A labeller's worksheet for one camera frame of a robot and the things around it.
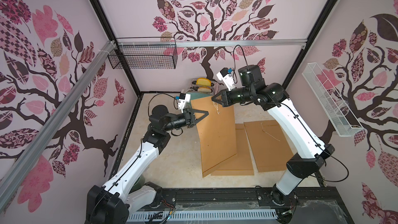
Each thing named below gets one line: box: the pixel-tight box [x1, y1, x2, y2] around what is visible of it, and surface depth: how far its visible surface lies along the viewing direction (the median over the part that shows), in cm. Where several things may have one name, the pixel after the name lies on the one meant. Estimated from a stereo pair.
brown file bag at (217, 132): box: [190, 95, 238, 178], surface depth 65 cm
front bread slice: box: [197, 87, 212, 94], surface depth 98 cm
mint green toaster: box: [187, 78, 221, 101], surface depth 100 cm
